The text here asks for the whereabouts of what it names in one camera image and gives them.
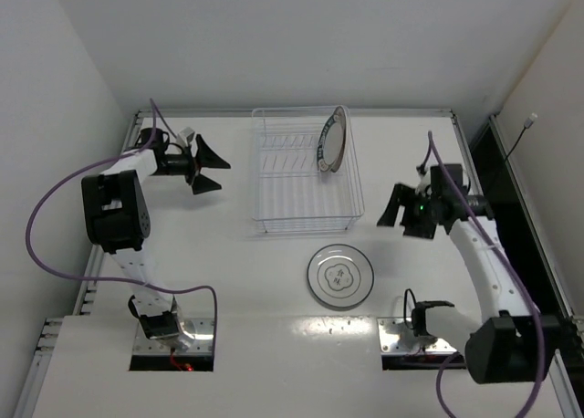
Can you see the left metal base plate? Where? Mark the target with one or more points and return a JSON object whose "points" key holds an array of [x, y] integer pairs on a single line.
{"points": [[195, 340]]}

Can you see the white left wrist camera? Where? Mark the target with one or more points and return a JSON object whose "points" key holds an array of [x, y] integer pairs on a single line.
{"points": [[185, 137]]}

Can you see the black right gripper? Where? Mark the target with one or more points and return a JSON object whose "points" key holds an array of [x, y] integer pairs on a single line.
{"points": [[411, 211]]}

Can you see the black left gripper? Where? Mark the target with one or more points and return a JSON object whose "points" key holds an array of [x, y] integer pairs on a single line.
{"points": [[194, 166]]}

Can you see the black cable white connector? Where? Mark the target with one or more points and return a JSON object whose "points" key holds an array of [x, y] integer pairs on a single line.
{"points": [[528, 123]]}

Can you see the orange sunburst plate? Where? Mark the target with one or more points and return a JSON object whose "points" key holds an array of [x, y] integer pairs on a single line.
{"points": [[336, 140]]}

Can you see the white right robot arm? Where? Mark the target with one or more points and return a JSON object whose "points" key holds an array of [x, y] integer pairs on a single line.
{"points": [[512, 342]]}

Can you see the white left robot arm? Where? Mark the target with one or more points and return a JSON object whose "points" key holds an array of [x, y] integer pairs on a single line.
{"points": [[117, 220]]}

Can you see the metal base plate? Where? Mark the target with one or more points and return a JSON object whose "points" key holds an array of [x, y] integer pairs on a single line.
{"points": [[195, 340], [397, 340]]}

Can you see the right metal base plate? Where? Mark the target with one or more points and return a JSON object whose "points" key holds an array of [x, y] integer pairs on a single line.
{"points": [[397, 340]]}

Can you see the white plate green rim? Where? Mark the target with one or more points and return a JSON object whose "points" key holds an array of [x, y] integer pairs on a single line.
{"points": [[340, 277]]}

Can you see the white wire dish rack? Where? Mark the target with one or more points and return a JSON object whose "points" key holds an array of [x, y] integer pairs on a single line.
{"points": [[292, 196]]}

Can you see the dark green ring plate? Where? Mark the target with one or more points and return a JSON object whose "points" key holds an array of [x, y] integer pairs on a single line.
{"points": [[323, 165]]}

